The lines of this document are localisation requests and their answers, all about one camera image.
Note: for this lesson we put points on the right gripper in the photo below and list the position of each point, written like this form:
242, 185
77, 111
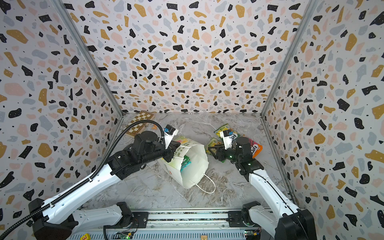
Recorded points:
222, 152

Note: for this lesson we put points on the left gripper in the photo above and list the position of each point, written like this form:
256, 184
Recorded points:
171, 149

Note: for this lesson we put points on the green snack packet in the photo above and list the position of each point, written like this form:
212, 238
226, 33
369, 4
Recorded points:
215, 143

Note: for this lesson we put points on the white paper bag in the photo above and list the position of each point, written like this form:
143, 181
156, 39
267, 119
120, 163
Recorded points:
193, 174

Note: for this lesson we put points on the green Fox's candy packet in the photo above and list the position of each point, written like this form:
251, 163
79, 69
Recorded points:
226, 127

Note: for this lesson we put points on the orange Fox's fruits packet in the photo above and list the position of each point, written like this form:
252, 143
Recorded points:
255, 148

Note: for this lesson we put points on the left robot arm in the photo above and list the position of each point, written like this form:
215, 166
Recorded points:
59, 217

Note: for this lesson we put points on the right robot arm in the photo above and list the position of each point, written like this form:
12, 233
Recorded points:
283, 220

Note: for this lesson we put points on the teal snack packet in bag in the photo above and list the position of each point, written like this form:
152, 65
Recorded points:
185, 163

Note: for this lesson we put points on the green circuit board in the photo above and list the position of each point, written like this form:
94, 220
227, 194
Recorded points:
123, 236

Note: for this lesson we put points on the yellow block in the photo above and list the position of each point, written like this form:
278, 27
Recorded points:
86, 237

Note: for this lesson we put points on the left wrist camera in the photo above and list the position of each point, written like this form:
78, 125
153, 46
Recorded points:
169, 133

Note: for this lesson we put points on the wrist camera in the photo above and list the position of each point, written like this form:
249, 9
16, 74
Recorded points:
169, 133
228, 136

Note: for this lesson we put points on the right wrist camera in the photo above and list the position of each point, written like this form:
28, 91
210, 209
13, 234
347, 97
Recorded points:
228, 136

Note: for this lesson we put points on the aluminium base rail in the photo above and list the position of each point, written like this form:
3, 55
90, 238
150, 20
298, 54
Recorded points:
180, 224

